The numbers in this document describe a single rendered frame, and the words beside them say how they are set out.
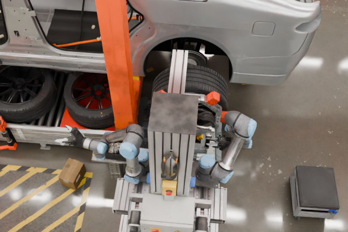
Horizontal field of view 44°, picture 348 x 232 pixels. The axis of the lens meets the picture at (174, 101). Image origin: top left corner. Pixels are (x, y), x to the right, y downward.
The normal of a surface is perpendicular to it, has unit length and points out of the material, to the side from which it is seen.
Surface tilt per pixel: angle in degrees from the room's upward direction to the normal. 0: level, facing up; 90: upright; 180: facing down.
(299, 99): 0
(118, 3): 90
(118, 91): 90
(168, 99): 0
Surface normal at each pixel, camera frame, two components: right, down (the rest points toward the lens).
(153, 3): -0.07, 0.71
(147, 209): 0.02, -0.57
